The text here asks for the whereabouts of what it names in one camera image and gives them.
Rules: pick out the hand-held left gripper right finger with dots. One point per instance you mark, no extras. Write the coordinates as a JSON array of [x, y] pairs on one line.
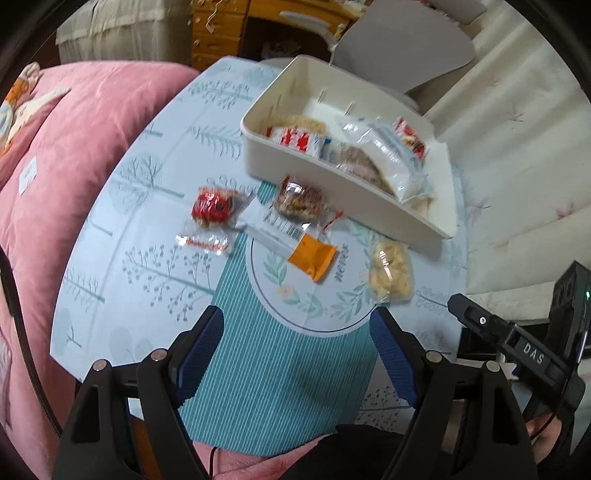
[[395, 360]]

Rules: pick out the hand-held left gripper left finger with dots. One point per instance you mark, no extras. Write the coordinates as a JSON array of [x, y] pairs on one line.
[[203, 355]]

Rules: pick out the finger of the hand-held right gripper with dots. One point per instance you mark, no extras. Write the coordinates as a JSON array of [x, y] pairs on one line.
[[480, 321]]

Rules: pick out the orange snack packet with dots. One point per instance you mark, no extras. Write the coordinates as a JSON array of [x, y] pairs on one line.
[[314, 256]]

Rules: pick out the white plastic storage box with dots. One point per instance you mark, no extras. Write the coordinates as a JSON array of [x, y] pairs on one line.
[[277, 157]]

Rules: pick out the person's right forearm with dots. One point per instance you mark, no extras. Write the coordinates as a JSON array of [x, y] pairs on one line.
[[561, 454]]

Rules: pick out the person's right hand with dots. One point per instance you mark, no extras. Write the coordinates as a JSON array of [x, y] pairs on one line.
[[542, 425]]

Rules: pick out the clear packet of pale puffs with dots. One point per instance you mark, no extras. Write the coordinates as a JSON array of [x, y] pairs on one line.
[[390, 272]]

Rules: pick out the tree print tablecloth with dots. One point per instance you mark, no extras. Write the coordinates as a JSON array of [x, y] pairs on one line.
[[161, 277]]

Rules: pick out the person's black clothing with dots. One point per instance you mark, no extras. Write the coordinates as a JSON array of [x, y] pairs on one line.
[[341, 457]]

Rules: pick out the clear packet with red label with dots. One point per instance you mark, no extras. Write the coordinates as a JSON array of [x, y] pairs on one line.
[[203, 241]]

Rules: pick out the small red snack packet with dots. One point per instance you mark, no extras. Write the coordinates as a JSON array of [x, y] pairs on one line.
[[212, 205]]

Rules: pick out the cream floral bedsheet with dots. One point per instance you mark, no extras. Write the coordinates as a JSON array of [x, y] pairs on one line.
[[517, 161]]

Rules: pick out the clear packet of brown granola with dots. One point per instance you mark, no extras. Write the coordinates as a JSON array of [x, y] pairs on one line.
[[300, 201]]

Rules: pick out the clear bag brown pastry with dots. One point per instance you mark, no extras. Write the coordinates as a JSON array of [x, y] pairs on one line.
[[392, 157]]

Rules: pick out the red-topped snack packet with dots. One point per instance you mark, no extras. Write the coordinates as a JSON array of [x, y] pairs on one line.
[[411, 138]]

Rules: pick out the brown snack packet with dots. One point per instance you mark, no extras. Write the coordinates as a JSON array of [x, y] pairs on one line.
[[358, 161]]

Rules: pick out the pink blanket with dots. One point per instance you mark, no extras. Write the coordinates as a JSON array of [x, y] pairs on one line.
[[69, 161]]

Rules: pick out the red and white snack packet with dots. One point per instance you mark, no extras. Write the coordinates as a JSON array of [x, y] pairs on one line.
[[295, 138]]

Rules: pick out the pale crispy snack packet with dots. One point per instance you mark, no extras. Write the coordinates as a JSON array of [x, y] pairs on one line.
[[300, 122]]

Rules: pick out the grey chair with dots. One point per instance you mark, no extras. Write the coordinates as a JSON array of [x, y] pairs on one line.
[[406, 46]]

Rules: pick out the orange and white printed pillow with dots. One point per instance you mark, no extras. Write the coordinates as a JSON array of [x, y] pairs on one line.
[[21, 99]]

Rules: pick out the wooden drawer cabinet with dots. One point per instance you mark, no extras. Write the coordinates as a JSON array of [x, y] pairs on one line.
[[217, 32]]

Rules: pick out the beige upholstered furniture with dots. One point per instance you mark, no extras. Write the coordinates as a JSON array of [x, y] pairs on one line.
[[124, 27]]

